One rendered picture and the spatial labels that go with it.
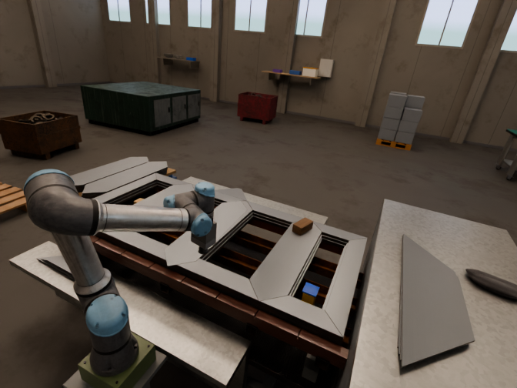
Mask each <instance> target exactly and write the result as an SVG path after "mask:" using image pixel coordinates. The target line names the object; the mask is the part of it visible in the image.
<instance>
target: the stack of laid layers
mask: <svg viewBox="0 0 517 388"><path fill-rule="evenodd" d="M170 186H173V185H172V184H169V183H167V182H162V181H159V180H154V181H152V182H150V183H147V184H145V185H143V186H140V187H138V188H136V189H133V190H132V191H129V192H127V193H124V194H122V195H120V196H117V197H115V198H114V199H110V200H109V201H107V202H104V203H102V204H116V205H120V204H122V203H124V202H126V201H128V200H130V199H133V198H135V197H136V196H139V195H141V194H143V193H145V192H147V191H149V190H151V189H154V188H156V187H159V188H161V189H166V188H168V187H170ZM222 202H226V201H222V200H220V199H216V198H215V203H214V206H219V205H220V204H221V203H222ZM242 203H243V204H244V206H245V207H246V209H247V211H246V212H245V213H244V214H243V215H242V216H241V217H240V218H239V219H238V220H237V221H236V222H235V223H234V224H233V225H232V226H231V227H230V228H229V229H228V230H227V231H226V232H225V233H224V234H223V235H222V236H221V237H220V238H219V239H218V240H217V241H216V243H215V244H214V245H212V246H211V247H210V248H209V249H208V253H206V254H203V255H202V256H201V257H200V259H203V260H205V261H207V262H208V261H209V260H210V259H211V258H212V257H213V256H214V255H215V254H216V253H217V252H218V251H219V250H220V249H221V248H222V247H223V246H225V245H226V244H227V243H228V242H229V241H230V240H231V239H232V238H233V237H234V236H235V235H236V234H237V233H238V232H239V231H240V230H241V229H243V228H244V227H245V226H246V225H247V224H248V223H249V222H250V221H251V220H252V219H257V220H259V221H262V222H266V223H268V224H271V225H274V226H277V227H280V228H283V229H287V228H288V227H289V226H290V225H291V224H292V223H291V222H289V221H285V220H283V219H279V218H276V217H274V216H269V215H266V214H264V213H261V212H257V211H254V210H253V209H252V207H251V206H250V205H249V204H248V202H247V201H242ZM95 236H97V237H98V238H101V239H103V240H105V241H108V242H110V243H112V244H114V245H117V246H119V247H121V248H123V249H126V251H127V250H128V251H130V252H132V253H134V254H136V255H139V256H141V257H143V258H146V259H148V260H150V261H153V262H154V263H157V264H159V265H161V266H164V267H165V268H168V269H170V270H172V271H175V272H177V273H179V274H181V275H183V276H186V277H188V278H190V279H193V280H195V281H197V282H199V283H201V284H203V285H206V286H208V287H210V288H213V289H215V290H217V291H219V292H220V293H224V294H225V295H228V296H230V297H232V298H235V299H237V300H239V301H242V302H244V303H246V304H248V305H250V306H253V307H255V308H257V309H258V310H261V311H264V312H266V313H268V314H270V315H273V316H275V317H277V318H279V319H282V320H284V321H286V322H288V323H291V324H292V325H295V326H297V327H299V328H301V329H304V330H306V331H308V332H310V333H313V334H315V335H317V336H320V337H321V338H324V339H326V340H328V341H330V342H333V343H335V344H337V345H340V346H341V345H342V340H343V337H340V336H338V335H335V334H334V333H331V332H329V331H327V330H325V329H322V328H320V327H318V326H315V325H313V324H311V323H308V322H306V321H304V320H302V319H299V318H297V317H295V316H292V315H290V314H288V313H285V312H283V311H281V310H279V309H276V308H274V307H272V306H269V305H267V304H265V303H262V302H260V301H258V300H256V299H253V298H252V297H249V296H246V295H244V294H242V293H240V292H237V291H235V290H233V289H230V288H228V287H227V286H223V285H222V284H219V283H217V282H215V281H212V280H210V279H207V278H205V277H204V276H200V275H199V274H197V273H194V272H192V271H189V270H187V269H185V268H182V267H181V266H177V265H174V266H167V262H166V260H164V259H162V258H160V257H157V256H155V255H152V254H151V253H148V252H146V251H144V250H142V249H139V248H137V247H135V246H132V245H130V244H128V243H126V242H123V241H121V240H119V239H116V238H114V237H112V236H109V235H107V234H105V233H103V232H98V233H97V234H95ZM322 241H323V242H325V243H329V244H332V245H334V246H338V247H341V248H344V249H343V251H342V255H341V258H340V260H339V264H338V266H337V268H336V271H335V275H334V276H333V279H332V283H331V286H330V287H329V291H328V294H327V296H326V298H325V302H324V304H323V307H322V309H323V310H325V308H326V305H327V302H328V300H329V297H330V294H331V291H332V287H333V285H334V282H335V279H336V276H337V274H338V271H339V267H340V265H341V262H342V259H343V256H344V254H345V250H346V247H347V245H348V243H349V240H346V239H342V238H339V237H337V236H332V235H329V234H327V233H324V232H322V233H321V234H320V236H319V238H318V240H317V242H316V244H315V245H314V247H313V249H312V251H311V253H310V255H309V257H308V258H307V260H306V262H305V265H304V266H303V267H302V270H301V272H300V273H299V276H298V278H297V279H296V281H295V283H294V285H293V287H292V289H291V290H290V292H289V294H288V296H292V297H294V295H295V293H296V291H297V289H298V287H299V285H300V283H301V281H302V280H303V278H304V276H305V274H306V272H307V270H308V268H309V266H310V264H311V262H312V260H313V258H314V256H315V254H316V252H317V250H318V248H319V246H320V244H321V242H322Z"/></svg>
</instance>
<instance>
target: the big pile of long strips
mask: <svg viewBox="0 0 517 388"><path fill-rule="evenodd" d="M167 169H168V166H167V162H166V161H164V162H149V161H148V158H147V157H129V158H126V159H122V160H119V161H117V162H112V163H109V164H107V165H104V166H99V167H97V168H94V169H90V170H87V171H84V172H80V173H77V174H74V175H72V176H70V177H71V178H72V179H73V181H74V183H75V188H76V189H77V191H78V192H82V197H83V198H86V199H94V198H95V197H98V196H100V195H103V194H105V193H107V192H111V191H112V190H115V189H117V188H120V187H122V186H125V185H128V184H129V183H132V182H134V181H137V180H139V179H142V178H145V177H146V176H150V175H152V174H154V173H158V174H161V175H166V173H167Z"/></svg>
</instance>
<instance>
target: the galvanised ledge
mask: <svg viewBox="0 0 517 388"><path fill-rule="evenodd" d="M51 256H62V254H61V252H60V250H59V248H58V246H57V245H56V244H54V243H53V242H50V241H48V242H45V243H43V244H41V245H40V246H36V247H35V248H33V249H30V250H29V251H27V252H25V253H23V254H20V255H18V256H16V257H14V258H12V259H10V260H9V262H10V265H12V266H14V267H15V268H17V269H19V270H21V271H22V272H24V273H26V274H27V275H29V276H31V277H32V278H34V279H36V280H38V281H39V282H40V283H43V284H45V285H46V286H48V287H49V288H51V289H53V290H54V291H56V292H58V293H60V294H62V295H63V296H65V297H67V298H68V299H70V300H72V301H73V302H75V303H77V304H79V305H80V306H81V305H82V304H81V303H80V301H79V299H78V297H77V295H76V293H75V291H74V289H73V285H74V282H75V280H74V279H71V278H69V277H68V276H66V275H64V274H63V273H60V272H59V271H57V270H56V269H53V268H52V267H50V266H48V265H46V264H44V263H43V262H41V261H39V260H37V258H44V257H51ZM110 273H111V274H112V277H113V279H114V281H115V285H116V287H117V290H118V292H119V294H120V297H121V298H123V299H124V301H125V302H126V304H127V306H128V317H129V323H130V329H131V332H132V333H134V334H136V335H138V336H140V337H141V338H143V339H145V340H147V341H149V342H150V343H153V344H155V349H156V350H158V351H159V352H160V353H163V354H165V355H166V356H167V357H169V358H171V359H173V360H174V361H176V362H177V363H180V364H182V365H183V366H185V367H186V368H188V369H190V370H191V371H193V372H195V373H197V374H198V375H200V376H202V377H204V378H205V379H207V380H209V381H210V382H212V383H214V384H215V385H217V386H219V387H221V388H228V385H229V384H230V383H231V381H232V379H233V377H234V375H235V373H236V372H237V370H238V368H239V367H240V365H241V363H242V361H243V360H244V358H245V356H246V354H247V352H248V351H249V349H250V347H251V344H252V342H251V341H249V340H247V339H245V338H243V337H241V336H239V335H237V334H235V333H233V332H231V331H229V330H227V329H225V328H223V327H221V326H219V325H217V324H215V323H213V322H211V321H209V320H207V319H205V318H203V317H201V316H199V315H197V314H195V313H193V312H191V311H189V310H187V309H185V308H183V307H181V306H179V305H177V304H175V303H173V302H171V301H169V300H167V299H165V298H163V297H161V296H159V295H157V294H155V293H153V292H151V291H149V290H147V289H145V288H143V287H141V286H139V285H137V284H135V283H132V282H130V281H128V280H127V279H124V278H122V277H120V276H118V275H116V274H114V273H112V272H110Z"/></svg>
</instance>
